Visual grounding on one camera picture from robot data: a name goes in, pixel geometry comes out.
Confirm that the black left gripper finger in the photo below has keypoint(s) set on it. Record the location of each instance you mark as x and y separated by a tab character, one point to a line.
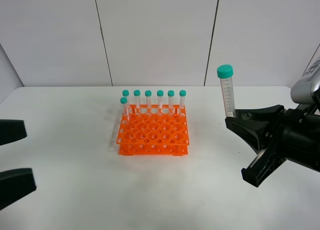
12	131

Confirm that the row test tube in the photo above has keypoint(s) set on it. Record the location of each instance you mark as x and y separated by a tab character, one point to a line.
182	96
171	95
126	94
160	95
148	97
137	95

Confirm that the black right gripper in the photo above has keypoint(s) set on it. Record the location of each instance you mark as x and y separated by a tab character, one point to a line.
295	137

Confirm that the teal-capped test tube from table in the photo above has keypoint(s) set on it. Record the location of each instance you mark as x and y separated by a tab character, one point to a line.
225	74

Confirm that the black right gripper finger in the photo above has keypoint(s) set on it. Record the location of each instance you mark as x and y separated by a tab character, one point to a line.
15	184

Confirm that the orange test tube rack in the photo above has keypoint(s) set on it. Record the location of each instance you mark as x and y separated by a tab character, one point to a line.
153	131

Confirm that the front-left teal-capped test tube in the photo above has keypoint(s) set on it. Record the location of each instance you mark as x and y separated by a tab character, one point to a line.
126	114

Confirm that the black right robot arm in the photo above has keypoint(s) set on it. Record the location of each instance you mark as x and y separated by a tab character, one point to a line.
306	91

